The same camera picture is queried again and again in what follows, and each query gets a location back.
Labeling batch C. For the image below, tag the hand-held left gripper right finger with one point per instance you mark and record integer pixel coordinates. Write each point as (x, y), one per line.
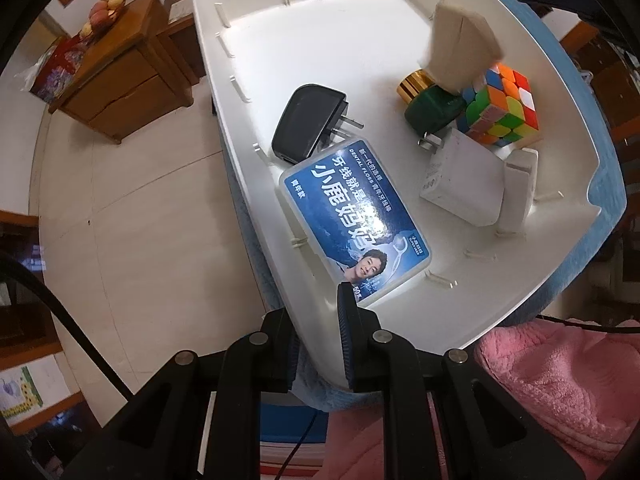
(347, 340)

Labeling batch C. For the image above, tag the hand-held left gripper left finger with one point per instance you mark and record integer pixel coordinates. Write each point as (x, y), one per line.
(292, 360)

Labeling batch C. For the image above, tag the blue-labelled clear floss box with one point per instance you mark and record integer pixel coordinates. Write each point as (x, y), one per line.
(350, 210)

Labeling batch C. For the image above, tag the white cube charger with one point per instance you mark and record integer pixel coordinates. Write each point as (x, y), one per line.
(465, 185)

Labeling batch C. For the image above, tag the white rectangular case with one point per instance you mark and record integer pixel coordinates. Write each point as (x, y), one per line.
(517, 190)

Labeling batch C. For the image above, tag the green bottle with gold cap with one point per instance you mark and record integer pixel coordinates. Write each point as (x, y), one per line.
(435, 107)

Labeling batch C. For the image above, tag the colourful puzzle cube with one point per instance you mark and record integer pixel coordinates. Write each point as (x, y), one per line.
(500, 105)

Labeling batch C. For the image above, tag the white plastic bin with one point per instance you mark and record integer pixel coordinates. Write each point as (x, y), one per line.
(300, 55)

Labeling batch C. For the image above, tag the beige block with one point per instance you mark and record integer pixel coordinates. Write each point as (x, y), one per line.
(460, 45)

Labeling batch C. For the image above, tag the blue white box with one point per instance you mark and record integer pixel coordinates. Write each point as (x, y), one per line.
(290, 425)

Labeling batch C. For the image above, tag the pink cloth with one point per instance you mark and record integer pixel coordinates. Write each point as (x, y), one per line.
(550, 385)

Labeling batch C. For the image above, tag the black charger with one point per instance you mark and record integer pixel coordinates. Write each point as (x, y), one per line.
(305, 120)

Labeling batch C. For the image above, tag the dark wooden shelf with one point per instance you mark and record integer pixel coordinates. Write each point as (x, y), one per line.
(25, 280)

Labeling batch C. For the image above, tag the blue blanket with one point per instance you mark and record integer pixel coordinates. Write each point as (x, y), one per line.
(607, 195)

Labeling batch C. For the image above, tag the wooden cabinet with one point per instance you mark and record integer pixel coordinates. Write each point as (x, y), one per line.
(125, 75)

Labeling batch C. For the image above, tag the red printed box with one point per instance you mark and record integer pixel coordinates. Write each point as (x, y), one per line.
(55, 75)

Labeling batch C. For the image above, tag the pile of fruit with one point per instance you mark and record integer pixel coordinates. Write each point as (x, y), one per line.
(107, 2)

